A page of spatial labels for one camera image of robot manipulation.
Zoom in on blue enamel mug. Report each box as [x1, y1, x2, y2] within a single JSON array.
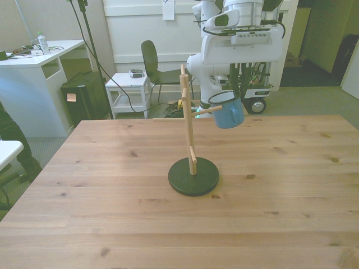
[[207, 91, 246, 130]]

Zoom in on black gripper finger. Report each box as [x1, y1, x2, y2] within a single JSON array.
[[240, 63, 252, 99], [229, 63, 242, 98]]

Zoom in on white desk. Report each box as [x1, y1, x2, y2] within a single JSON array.
[[0, 39, 93, 138]]

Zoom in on black box with sticky note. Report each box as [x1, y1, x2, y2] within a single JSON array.
[[60, 71, 113, 127]]

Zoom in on clear plastic bottle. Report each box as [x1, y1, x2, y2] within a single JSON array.
[[37, 31, 52, 55]]

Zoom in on black plastic chair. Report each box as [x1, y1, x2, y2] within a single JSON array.
[[141, 40, 197, 103]]

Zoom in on white table edge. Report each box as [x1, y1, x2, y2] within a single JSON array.
[[0, 140, 25, 171]]

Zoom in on cable bundle on floor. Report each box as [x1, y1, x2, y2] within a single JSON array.
[[164, 100, 195, 117]]

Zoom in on black tripod stand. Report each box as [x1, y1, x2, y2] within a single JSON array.
[[66, 0, 114, 120]]

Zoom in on black office chair base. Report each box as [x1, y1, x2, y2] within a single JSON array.
[[0, 164, 25, 211]]

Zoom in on person's leg dark trousers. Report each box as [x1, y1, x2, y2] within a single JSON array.
[[0, 102, 43, 183]]

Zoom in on white paper sheet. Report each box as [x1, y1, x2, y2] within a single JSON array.
[[162, 0, 175, 21]]

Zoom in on black cable from tripod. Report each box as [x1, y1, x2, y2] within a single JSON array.
[[69, 0, 182, 114]]

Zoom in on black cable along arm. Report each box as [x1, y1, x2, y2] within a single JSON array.
[[203, 11, 287, 39]]

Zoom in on white side table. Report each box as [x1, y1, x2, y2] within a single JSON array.
[[105, 72, 152, 119]]

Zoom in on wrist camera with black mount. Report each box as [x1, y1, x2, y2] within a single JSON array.
[[218, 25, 272, 46]]

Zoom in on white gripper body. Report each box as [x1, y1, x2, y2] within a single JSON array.
[[199, 25, 284, 66]]

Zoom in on wooden mug tree black base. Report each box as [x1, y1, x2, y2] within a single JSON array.
[[153, 64, 224, 197]]

